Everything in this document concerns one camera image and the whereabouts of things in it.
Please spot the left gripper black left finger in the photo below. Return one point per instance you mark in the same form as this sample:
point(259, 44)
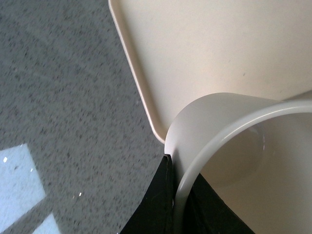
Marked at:
point(154, 215)

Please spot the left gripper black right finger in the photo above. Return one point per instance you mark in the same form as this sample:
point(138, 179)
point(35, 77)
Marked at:
point(210, 215)

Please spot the white smiley mug black handle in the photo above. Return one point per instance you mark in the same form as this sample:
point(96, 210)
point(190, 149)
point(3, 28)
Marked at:
point(255, 153)

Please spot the cream rectangular tray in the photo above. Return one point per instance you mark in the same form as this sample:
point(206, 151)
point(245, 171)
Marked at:
point(180, 50)

